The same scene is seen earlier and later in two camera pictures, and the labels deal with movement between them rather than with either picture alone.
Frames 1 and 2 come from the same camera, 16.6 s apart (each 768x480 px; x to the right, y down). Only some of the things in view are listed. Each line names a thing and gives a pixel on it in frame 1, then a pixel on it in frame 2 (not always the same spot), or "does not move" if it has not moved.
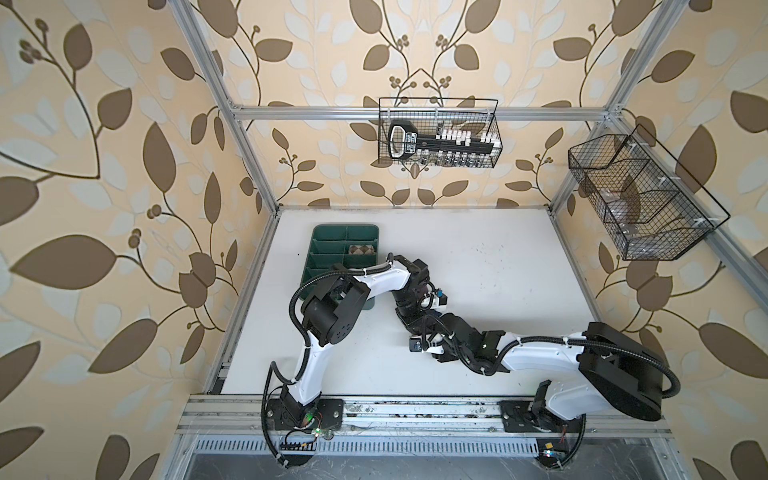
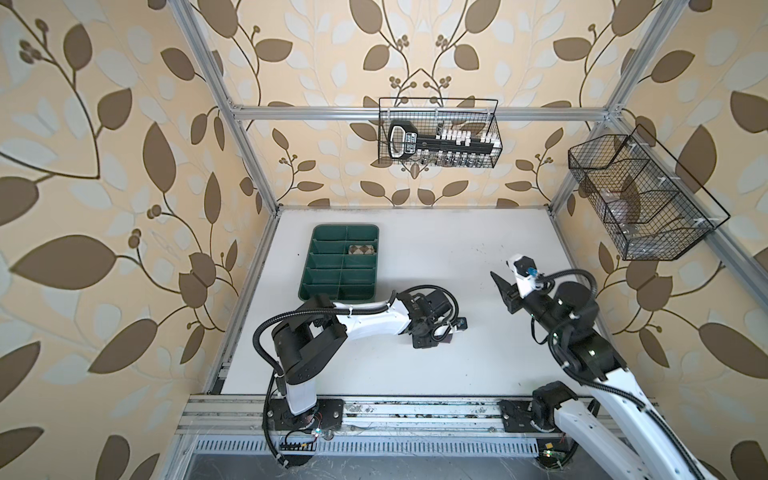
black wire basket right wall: (654, 209) does not move
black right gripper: (443, 356) to (506, 289)
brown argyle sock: (363, 249) does not move
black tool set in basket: (450, 144) does not move
